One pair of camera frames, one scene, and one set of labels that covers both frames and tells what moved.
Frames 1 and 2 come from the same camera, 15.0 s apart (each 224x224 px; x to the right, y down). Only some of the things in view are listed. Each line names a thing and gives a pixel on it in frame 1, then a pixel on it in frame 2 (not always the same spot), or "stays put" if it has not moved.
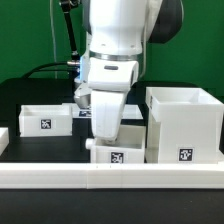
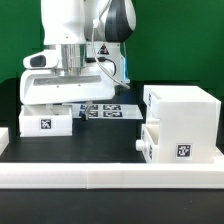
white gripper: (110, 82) → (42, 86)
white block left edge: (4, 139) stays put
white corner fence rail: (113, 175) stays put
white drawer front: (128, 148) → (150, 140)
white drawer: (42, 120) stays put
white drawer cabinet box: (183, 125) stays put
